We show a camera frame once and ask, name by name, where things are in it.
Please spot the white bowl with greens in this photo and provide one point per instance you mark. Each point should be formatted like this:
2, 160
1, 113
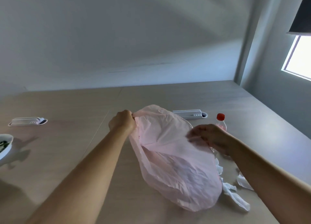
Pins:
4, 144

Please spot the person's right hand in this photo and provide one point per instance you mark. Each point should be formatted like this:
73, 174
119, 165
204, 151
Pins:
213, 136

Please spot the person's right fingers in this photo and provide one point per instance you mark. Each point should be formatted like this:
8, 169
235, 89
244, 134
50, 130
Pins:
198, 135

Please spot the person's left hand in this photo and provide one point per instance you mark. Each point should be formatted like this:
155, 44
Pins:
121, 122

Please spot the dark roller blind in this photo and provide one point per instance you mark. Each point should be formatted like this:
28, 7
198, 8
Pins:
301, 14

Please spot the pink plastic bag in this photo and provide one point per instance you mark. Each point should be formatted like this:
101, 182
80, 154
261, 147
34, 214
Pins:
170, 158

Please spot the person's left fingers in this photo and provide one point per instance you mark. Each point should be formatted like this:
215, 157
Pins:
130, 118

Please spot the person's right forearm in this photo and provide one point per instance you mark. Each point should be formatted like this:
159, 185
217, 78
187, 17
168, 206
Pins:
272, 180

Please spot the crumpled white tissue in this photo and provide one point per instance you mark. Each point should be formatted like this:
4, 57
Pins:
233, 191
244, 181

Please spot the person's left forearm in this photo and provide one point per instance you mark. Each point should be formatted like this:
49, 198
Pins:
80, 177

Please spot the window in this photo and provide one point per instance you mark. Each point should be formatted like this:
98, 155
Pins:
297, 57

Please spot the red-capped plastic bottle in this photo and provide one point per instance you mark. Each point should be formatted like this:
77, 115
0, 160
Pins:
221, 122

